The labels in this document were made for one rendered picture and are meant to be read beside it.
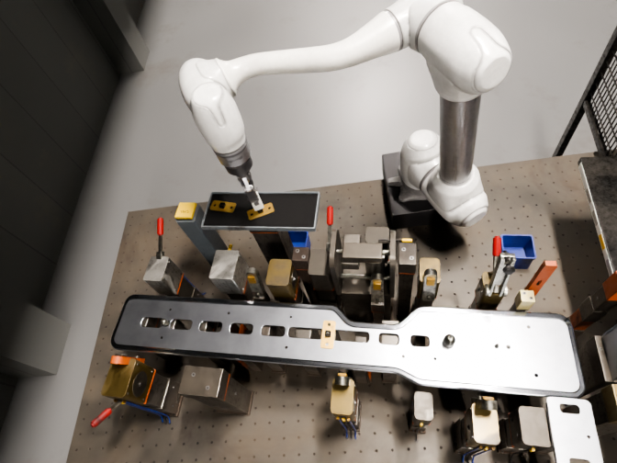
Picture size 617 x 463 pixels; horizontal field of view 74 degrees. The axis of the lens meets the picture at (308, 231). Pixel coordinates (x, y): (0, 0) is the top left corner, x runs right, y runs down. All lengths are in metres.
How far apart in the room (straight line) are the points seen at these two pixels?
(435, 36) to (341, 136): 2.13
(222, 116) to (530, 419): 1.06
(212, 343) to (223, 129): 0.67
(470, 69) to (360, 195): 1.00
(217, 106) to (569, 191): 1.49
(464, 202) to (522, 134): 1.78
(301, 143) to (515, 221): 1.76
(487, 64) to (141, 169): 2.86
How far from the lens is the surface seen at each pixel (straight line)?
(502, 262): 1.14
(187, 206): 1.42
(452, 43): 1.00
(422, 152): 1.51
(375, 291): 1.25
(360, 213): 1.80
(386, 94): 3.39
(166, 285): 1.46
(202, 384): 1.28
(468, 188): 1.41
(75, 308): 3.03
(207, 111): 0.96
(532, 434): 1.27
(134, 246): 2.06
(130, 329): 1.49
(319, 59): 1.07
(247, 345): 1.30
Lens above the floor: 2.19
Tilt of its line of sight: 57 degrees down
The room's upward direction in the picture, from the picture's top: 17 degrees counter-clockwise
